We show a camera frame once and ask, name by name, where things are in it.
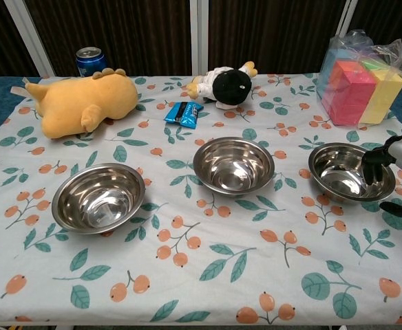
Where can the steel bowl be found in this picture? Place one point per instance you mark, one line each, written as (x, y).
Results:
(232, 165)
(338, 172)
(84, 192)

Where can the yellow foam block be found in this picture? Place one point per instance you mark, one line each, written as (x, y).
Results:
(385, 96)

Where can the red pink foam block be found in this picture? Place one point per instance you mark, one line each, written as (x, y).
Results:
(350, 96)

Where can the green foam block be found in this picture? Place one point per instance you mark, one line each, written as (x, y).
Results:
(374, 64)

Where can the clear plastic bag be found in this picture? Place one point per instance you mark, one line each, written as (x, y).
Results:
(352, 41)

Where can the black white plush doll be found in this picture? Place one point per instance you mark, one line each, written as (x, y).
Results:
(228, 86)

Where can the blue snack packet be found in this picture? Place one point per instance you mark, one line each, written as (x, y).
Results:
(183, 113)

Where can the floral print tablecloth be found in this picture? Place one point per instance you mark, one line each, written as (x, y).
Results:
(201, 258)

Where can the yellow plush animal toy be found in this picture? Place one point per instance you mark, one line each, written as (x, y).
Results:
(84, 96)

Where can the blue drink can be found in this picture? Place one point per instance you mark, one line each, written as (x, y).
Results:
(91, 63)

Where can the white metal frame post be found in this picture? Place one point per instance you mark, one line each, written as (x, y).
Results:
(347, 17)
(29, 34)
(199, 34)

